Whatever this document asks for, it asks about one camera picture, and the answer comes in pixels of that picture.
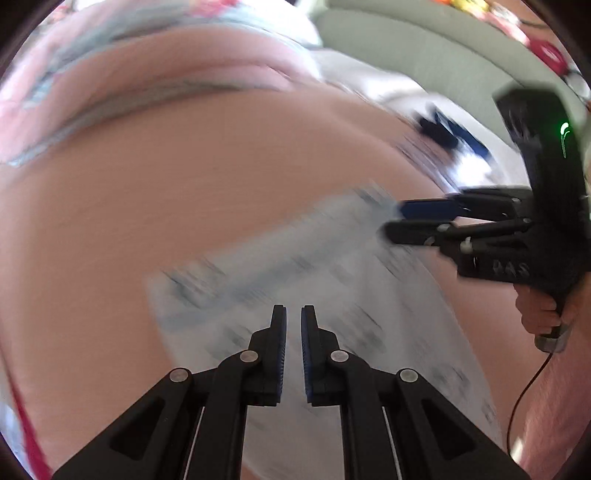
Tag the peach pink bed sheet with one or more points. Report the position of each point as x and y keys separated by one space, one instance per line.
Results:
x=138 y=207

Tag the person's right hand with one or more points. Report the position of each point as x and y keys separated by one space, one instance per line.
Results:
x=535 y=309

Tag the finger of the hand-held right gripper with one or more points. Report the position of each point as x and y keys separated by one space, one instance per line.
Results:
x=425 y=208
x=415 y=234

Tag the person's right forearm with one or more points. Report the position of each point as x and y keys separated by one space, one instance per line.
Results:
x=558 y=401

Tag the white striped folded garment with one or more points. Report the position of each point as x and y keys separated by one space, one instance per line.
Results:
x=466 y=168

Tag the white printed pajama pants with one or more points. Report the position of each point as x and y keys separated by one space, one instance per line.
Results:
x=346 y=286

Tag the magenta garment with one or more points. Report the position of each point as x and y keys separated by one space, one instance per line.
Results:
x=32 y=438

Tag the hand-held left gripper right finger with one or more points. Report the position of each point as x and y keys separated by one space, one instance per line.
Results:
x=307 y=357

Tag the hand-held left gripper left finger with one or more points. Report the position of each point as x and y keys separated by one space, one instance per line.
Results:
x=279 y=353

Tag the green padded headboard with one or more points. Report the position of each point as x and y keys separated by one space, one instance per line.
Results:
x=415 y=41

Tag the navy blue folded garment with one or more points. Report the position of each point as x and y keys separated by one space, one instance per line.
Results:
x=443 y=131

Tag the red round object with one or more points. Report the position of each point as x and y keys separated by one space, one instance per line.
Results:
x=549 y=55

